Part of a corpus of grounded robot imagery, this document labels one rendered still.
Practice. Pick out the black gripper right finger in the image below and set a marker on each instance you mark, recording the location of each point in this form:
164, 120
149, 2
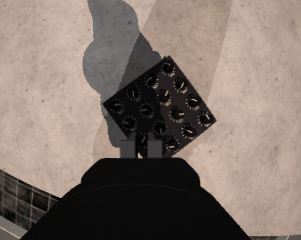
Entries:
153, 146

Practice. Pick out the black knob box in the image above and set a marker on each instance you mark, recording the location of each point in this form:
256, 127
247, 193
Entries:
173, 104

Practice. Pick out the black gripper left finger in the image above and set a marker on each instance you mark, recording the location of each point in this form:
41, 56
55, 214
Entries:
129, 148

